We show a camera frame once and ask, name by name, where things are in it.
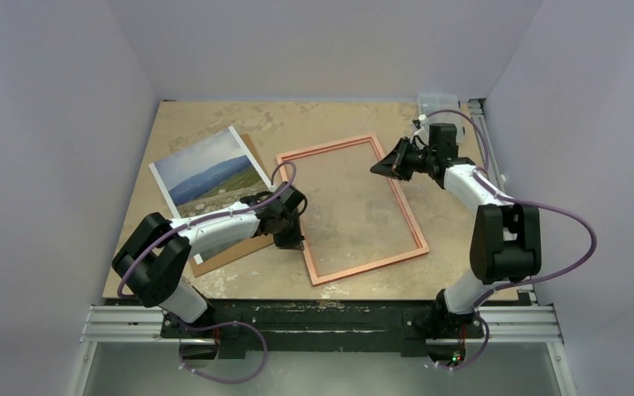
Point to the aluminium rail frame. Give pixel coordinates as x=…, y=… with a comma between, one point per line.
x=130, y=321

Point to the landscape photo print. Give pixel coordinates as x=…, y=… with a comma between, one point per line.
x=209, y=175

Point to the clear plastic organizer box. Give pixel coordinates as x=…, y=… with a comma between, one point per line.
x=430, y=102

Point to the brown cardboard backing board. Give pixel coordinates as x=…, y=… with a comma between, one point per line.
x=235, y=251

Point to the clear glass sheet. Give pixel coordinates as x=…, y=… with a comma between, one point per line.
x=352, y=210

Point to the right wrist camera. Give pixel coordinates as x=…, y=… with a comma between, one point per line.
x=439, y=139

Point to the black mounting base plate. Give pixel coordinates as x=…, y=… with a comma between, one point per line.
x=410, y=328

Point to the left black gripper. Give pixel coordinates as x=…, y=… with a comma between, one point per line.
x=292, y=241

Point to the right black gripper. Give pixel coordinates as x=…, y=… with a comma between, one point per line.
x=400, y=161

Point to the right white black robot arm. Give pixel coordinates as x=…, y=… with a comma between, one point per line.
x=505, y=243

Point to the red picture frame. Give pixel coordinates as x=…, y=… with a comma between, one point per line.
x=352, y=210

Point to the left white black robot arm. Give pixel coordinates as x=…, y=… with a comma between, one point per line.
x=151, y=261

